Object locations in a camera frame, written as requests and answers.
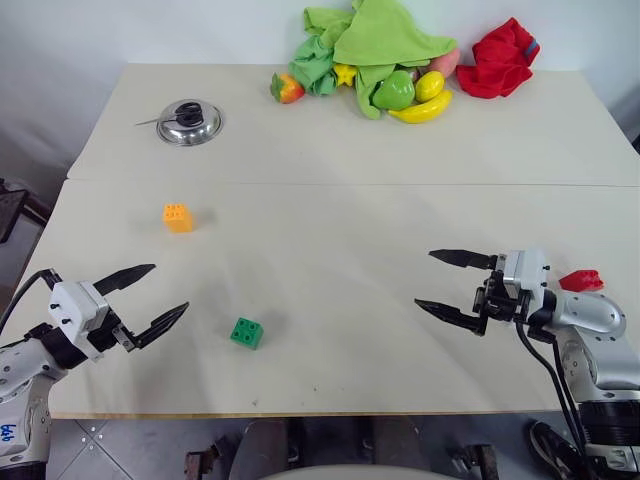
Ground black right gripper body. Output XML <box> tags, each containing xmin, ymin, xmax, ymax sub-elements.
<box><xmin>472</xmin><ymin>268</ymin><xmax>532</xmax><ymax>322</ymax></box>

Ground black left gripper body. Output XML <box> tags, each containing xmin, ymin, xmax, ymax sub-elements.
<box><xmin>86</xmin><ymin>304</ymin><xmax>140</xmax><ymax>354</ymax></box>

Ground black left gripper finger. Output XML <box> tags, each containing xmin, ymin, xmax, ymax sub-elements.
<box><xmin>131</xmin><ymin>300</ymin><xmax>192</xmax><ymax>351</ymax></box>
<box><xmin>91</xmin><ymin>263</ymin><xmax>158</xmax><ymax>298</ymax></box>

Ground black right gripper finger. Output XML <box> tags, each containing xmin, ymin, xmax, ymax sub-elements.
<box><xmin>413</xmin><ymin>297</ymin><xmax>489</xmax><ymax>337</ymax></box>
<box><xmin>427</xmin><ymin>248</ymin><xmax>506</xmax><ymax>273</ymax></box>

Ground orange toy brick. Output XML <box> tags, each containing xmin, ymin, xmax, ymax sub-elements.
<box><xmin>162</xmin><ymin>202</ymin><xmax>195</xmax><ymax>235</ymax></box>

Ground green toy brick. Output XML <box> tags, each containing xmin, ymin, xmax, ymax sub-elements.
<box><xmin>229</xmin><ymin>316</ymin><xmax>265</xmax><ymax>351</ymax></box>

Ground small red object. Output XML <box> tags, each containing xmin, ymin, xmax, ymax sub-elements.
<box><xmin>558</xmin><ymin>269</ymin><xmax>606</xmax><ymax>293</ymax></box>

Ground yellow toy banana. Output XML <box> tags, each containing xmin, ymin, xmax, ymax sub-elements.
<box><xmin>386</xmin><ymin>88</ymin><xmax>455</xmax><ymax>125</ymax></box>

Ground black shoe with white trim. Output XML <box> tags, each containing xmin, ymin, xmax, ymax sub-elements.
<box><xmin>528</xmin><ymin>420</ymin><xmax>585</xmax><ymax>480</ymax></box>

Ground stainless steel pot lid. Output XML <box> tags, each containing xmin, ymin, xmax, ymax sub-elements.
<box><xmin>155</xmin><ymin>98</ymin><xmax>226</xmax><ymax>148</ymax></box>

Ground grey rounded shape under table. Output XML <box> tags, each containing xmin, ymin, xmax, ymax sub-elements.
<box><xmin>226</xmin><ymin>419</ymin><xmax>290</xmax><ymax>480</ymax></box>

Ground yellow toy lemon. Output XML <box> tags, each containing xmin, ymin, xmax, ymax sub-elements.
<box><xmin>414</xmin><ymin>69</ymin><xmax>447</xmax><ymax>104</ymax></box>

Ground green toy bell pepper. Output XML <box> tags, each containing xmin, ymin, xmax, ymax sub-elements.
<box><xmin>371</xmin><ymin>69</ymin><xmax>418</xmax><ymax>112</ymax></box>

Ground pink toy peach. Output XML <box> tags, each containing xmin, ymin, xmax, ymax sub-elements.
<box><xmin>428</xmin><ymin>46</ymin><xmax>462</xmax><ymax>80</ymax></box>

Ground red cloth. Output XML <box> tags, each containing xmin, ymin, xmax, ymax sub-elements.
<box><xmin>455</xmin><ymin>16</ymin><xmax>543</xmax><ymax>100</ymax></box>

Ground yellow toy star fruit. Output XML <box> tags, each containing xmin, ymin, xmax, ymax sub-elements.
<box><xmin>332</xmin><ymin>62</ymin><xmax>359</xmax><ymax>88</ymax></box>

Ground green cloth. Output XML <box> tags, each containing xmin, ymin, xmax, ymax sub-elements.
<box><xmin>287</xmin><ymin>0</ymin><xmax>460</xmax><ymax>123</ymax></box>

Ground red yellow toy strawberry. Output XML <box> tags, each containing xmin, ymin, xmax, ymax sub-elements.
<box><xmin>269</xmin><ymin>72</ymin><xmax>307</xmax><ymax>106</ymax></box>

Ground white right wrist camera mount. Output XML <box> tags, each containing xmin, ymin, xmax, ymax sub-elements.
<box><xmin>501</xmin><ymin>247</ymin><xmax>552</xmax><ymax>302</ymax></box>

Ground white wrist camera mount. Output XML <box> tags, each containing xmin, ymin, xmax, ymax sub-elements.
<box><xmin>47</xmin><ymin>280</ymin><xmax>110</xmax><ymax>362</ymax></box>
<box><xmin>501</xmin><ymin>247</ymin><xmax>552</xmax><ymax>302</ymax></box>

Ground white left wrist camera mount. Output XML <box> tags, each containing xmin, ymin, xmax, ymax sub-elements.
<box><xmin>47</xmin><ymin>280</ymin><xmax>110</xmax><ymax>362</ymax></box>

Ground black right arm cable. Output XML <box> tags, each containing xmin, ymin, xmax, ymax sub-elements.
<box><xmin>514</xmin><ymin>319</ymin><xmax>601</xmax><ymax>480</ymax></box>

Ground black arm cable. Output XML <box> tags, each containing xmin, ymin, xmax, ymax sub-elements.
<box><xmin>0</xmin><ymin>268</ymin><xmax>64</xmax><ymax>335</ymax></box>
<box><xmin>514</xmin><ymin>319</ymin><xmax>601</xmax><ymax>480</ymax></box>

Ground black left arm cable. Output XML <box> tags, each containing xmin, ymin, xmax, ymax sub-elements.
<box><xmin>0</xmin><ymin>268</ymin><xmax>64</xmax><ymax>335</ymax></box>

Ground dark frame beside table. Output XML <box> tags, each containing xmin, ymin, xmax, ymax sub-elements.
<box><xmin>0</xmin><ymin>176</ymin><xmax>50</xmax><ymax>247</ymax></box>

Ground rusty brown metal bracket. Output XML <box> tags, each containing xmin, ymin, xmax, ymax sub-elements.
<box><xmin>183</xmin><ymin>447</ymin><xmax>224</xmax><ymax>480</ymax></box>
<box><xmin>449</xmin><ymin>442</ymin><xmax>497</xmax><ymax>480</ymax></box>

